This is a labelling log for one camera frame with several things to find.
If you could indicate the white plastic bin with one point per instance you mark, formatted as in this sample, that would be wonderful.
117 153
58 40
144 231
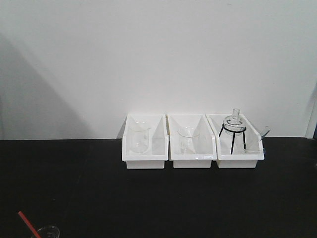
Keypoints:
240 158
206 149
157 154

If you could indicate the black wire tripod stand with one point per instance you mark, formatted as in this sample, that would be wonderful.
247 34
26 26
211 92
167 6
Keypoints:
233 139

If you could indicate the round glass flask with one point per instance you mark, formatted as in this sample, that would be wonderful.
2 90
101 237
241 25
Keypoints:
234 123

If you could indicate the red plastic spoon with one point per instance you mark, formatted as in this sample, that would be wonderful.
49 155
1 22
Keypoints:
28 224

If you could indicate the glass beaker in bin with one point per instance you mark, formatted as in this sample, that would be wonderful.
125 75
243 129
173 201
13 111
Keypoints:
188 140
139 132

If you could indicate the small glass beaker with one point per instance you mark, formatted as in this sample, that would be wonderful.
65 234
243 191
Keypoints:
49 232

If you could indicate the right white plastic bin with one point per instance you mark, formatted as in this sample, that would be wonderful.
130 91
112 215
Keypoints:
240 158

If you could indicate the glass beaker in middle bin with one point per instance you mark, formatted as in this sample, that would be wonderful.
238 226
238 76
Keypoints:
188 140

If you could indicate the glass beaker in left bin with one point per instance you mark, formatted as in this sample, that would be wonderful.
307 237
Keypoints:
139 132

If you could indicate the middle white plastic bin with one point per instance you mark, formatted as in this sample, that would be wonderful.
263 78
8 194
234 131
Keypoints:
206 149

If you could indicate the left white plastic bin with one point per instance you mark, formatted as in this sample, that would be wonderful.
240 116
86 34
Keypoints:
157 154

